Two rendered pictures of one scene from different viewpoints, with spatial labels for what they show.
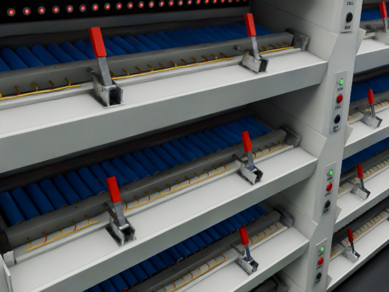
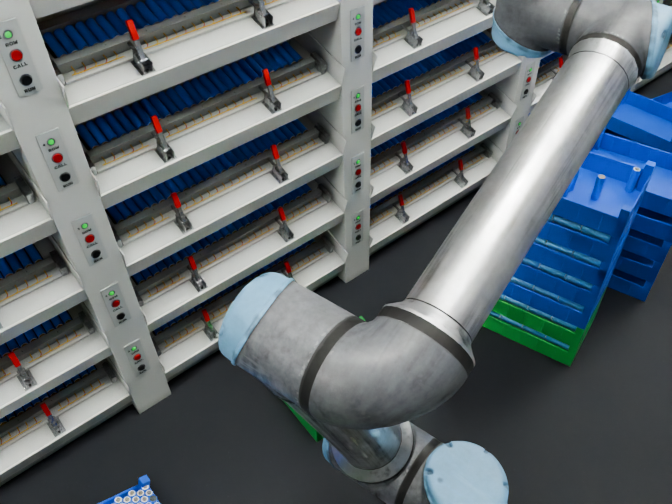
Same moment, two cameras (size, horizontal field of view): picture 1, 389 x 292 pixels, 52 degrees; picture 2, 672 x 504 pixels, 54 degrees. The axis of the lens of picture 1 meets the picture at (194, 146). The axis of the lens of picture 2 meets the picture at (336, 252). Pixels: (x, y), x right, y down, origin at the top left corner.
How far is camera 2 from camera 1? 0.94 m
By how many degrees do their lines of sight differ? 23
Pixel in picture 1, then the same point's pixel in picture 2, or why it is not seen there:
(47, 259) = (140, 242)
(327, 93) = (345, 107)
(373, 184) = (424, 155)
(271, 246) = (310, 218)
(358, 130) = (393, 119)
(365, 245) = (421, 207)
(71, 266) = (155, 246)
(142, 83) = (188, 134)
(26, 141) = (124, 189)
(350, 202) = (393, 175)
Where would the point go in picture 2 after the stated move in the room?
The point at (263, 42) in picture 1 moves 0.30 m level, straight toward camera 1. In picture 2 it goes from (286, 74) to (251, 154)
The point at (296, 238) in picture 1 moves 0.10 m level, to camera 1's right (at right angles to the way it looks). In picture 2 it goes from (333, 211) to (369, 210)
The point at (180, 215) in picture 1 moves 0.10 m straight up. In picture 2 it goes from (224, 210) to (217, 176)
